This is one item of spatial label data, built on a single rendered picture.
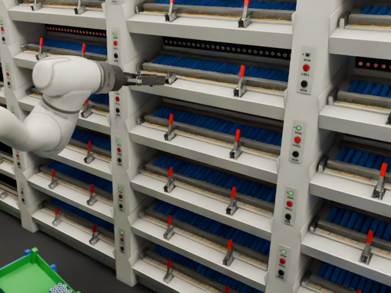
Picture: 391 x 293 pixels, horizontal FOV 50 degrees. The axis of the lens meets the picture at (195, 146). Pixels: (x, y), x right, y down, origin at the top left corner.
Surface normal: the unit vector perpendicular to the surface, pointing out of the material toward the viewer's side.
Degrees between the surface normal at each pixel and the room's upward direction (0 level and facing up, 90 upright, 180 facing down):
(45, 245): 0
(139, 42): 90
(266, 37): 111
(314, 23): 90
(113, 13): 90
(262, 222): 21
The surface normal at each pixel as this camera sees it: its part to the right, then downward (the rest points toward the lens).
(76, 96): 0.62, 0.68
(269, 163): -0.18, -0.79
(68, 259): 0.04, -0.94
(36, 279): 0.30, -0.81
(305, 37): -0.58, 0.26
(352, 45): -0.55, 0.58
